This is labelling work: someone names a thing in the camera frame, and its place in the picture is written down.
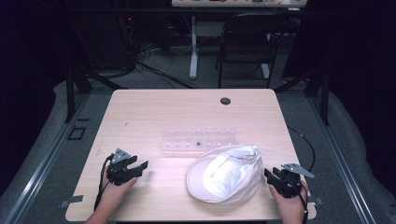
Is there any black chair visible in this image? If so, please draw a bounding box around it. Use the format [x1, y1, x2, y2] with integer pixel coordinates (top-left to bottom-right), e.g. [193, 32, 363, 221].
[215, 12, 291, 90]

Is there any black cable on floor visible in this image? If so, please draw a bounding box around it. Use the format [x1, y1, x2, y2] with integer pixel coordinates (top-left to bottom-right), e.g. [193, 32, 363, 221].
[287, 125, 317, 173]

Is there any white cap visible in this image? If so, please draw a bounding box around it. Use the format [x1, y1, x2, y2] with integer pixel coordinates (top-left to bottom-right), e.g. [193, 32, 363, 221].
[186, 144, 264, 205]

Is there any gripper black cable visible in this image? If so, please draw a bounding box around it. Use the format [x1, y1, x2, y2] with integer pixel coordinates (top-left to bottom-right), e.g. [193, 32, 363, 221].
[290, 181, 310, 224]
[93, 154, 114, 212]

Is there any clear acrylic rack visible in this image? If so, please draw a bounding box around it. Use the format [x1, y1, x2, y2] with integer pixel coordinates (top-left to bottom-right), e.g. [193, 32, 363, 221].
[160, 125, 240, 155]

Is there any black metal stand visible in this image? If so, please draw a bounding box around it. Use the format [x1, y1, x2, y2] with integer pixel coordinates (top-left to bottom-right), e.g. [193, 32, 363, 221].
[63, 60, 129, 124]
[273, 65, 332, 128]

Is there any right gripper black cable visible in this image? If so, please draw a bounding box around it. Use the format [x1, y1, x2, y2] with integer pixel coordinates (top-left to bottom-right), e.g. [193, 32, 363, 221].
[290, 181, 310, 224]

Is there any grey metal table bracket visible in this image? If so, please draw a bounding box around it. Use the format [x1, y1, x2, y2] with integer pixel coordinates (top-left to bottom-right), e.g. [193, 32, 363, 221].
[58, 194, 85, 209]
[305, 196, 325, 207]

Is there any person's left hand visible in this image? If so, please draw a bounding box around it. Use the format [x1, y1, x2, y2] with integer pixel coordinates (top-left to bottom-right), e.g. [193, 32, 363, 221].
[99, 168, 138, 211]

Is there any aluminium floor rail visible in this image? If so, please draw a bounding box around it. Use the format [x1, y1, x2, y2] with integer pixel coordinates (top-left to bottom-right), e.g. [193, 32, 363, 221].
[305, 92, 378, 224]
[0, 92, 92, 224]

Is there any bundle of black cables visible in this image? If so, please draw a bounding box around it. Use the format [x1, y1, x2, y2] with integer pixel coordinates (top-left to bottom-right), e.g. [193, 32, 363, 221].
[117, 17, 201, 91]

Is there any person's right hand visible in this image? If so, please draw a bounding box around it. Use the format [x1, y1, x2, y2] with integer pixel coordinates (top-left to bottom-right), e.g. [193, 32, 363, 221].
[268, 180, 310, 219]

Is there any white desk leg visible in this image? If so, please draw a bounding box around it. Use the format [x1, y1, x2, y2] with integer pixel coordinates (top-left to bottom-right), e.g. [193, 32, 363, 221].
[189, 15, 201, 80]

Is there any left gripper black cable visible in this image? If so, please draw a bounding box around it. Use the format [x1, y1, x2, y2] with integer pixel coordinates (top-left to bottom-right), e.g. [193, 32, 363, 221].
[93, 154, 114, 212]

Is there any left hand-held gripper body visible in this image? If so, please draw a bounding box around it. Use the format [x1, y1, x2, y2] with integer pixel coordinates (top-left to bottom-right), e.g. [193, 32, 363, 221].
[106, 147, 138, 187]

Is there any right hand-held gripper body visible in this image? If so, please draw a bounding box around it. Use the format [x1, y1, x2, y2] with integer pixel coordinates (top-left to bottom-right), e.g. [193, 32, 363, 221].
[273, 162, 316, 199]

